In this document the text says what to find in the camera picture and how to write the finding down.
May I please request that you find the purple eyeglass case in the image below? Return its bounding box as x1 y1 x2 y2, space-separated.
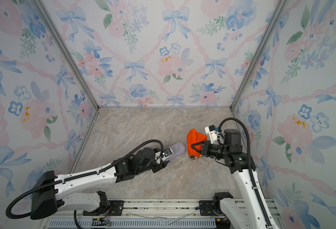
168 143 186 160

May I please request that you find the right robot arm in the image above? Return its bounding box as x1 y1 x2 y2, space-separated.
187 126 279 229

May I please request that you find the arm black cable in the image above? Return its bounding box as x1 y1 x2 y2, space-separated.
218 117 273 229
5 139 164 219

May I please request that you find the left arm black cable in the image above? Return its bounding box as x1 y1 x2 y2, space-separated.
5 139 164 219

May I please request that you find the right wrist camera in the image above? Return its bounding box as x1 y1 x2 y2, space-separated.
205 125 219 144

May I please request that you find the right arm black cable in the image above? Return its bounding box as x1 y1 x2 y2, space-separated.
218 117 273 229

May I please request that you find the orange microfiber cloth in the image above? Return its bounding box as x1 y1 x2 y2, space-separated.
187 128 207 158

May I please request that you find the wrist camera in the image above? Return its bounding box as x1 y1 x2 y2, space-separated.
205 125 219 144
155 148 174 162

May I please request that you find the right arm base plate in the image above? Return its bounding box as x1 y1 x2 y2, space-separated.
196 200 223 216

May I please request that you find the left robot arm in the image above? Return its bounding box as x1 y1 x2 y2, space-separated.
30 148 174 220

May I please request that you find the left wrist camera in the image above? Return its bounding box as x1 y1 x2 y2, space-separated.
155 148 174 162

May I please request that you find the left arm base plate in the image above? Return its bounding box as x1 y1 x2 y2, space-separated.
83 200 125 216

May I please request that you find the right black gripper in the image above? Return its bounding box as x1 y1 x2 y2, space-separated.
192 140 229 160

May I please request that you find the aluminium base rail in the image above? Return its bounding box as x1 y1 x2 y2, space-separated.
40 198 281 229

